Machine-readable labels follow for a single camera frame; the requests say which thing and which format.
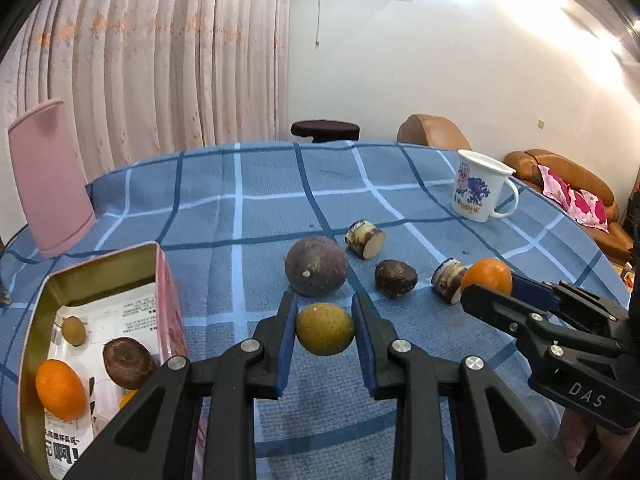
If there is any pink floral curtain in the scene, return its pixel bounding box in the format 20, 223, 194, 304
0, 0, 292, 183

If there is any pink cylindrical canister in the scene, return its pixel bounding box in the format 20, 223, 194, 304
8, 99, 96, 258

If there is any small brown-green kiwi fruit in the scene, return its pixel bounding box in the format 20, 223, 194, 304
61, 316, 87, 347

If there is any printed paper sheet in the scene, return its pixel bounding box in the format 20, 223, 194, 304
44, 283, 160, 479

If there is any brown taro chunk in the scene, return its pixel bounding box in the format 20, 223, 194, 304
102, 337, 156, 390

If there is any white enamel mug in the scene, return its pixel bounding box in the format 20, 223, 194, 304
451, 150, 520, 223

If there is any tan leather armchair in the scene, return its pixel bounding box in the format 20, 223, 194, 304
396, 114, 471, 151

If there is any orange in tray left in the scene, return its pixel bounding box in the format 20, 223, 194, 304
35, 360, 87, 422

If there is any dark brown water chestnut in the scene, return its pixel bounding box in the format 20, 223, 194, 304
374, 259, 418, 299

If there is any pink metal tin tray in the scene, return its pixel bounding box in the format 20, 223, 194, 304
17, 242, 188, 479

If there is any dark round stool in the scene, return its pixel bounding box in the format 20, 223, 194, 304
291, 119, 360, 143

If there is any pink floral cloth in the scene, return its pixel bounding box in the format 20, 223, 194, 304
538, 165, 608, 232

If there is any brown leather sofa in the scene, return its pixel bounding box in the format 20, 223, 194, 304
503, 150, 634, 263

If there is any yellow-green lime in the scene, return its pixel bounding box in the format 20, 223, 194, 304
295, 302, 356, 356

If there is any blue plaid tablecloth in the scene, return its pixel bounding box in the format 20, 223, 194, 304
0, 140, 630, 480

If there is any orange in tray right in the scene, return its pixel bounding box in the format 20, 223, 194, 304
119, 390, 137, 408

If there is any orange tangerine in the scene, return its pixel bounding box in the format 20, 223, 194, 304
460, 259, 513, 295

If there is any orange in tray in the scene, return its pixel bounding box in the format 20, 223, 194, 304
119, 390, 137, 408
35, 360, 87, 422

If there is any large purple round fruit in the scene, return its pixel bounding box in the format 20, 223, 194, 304
284, 236, 348, 298

